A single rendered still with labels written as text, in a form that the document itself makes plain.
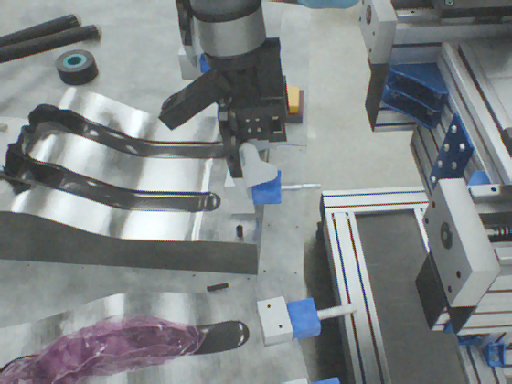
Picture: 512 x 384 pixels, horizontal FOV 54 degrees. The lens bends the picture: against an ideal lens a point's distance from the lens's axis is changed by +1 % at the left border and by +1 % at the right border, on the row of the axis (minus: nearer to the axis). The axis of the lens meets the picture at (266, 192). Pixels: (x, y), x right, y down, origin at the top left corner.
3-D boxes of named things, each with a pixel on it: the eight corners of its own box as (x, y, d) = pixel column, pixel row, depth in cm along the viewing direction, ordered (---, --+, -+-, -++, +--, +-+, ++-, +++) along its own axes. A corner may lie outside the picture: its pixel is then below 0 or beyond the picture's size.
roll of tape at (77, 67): (101, 80, 106) (97, 67, 104) (63, 90, 104) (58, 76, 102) (94, 58, 111) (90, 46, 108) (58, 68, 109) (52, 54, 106)
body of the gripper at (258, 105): (287, 147, 61) (275, 58, 53) (219, 151, 62) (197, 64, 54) (290, 112, 66) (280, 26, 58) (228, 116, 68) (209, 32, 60)
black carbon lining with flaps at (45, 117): (231, 149, 84) (228, 106, 77) (218, 226, 74) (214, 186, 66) (29, 138, 86) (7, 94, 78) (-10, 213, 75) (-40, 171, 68)
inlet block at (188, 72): (255, 66, 93) (255, 41, 89) (253, 83, 90) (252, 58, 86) (186, 62, 93) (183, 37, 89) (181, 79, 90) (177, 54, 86)
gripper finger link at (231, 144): (240, 183, 62) (231, 117, 58) (229, 183, 63) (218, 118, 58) (246, 166, 66) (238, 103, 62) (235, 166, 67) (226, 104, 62)
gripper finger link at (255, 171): (280, 208, 65) (272, 144, 61) (236, 210, 66) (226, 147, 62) (282, 197, 68) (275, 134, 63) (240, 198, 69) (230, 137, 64)
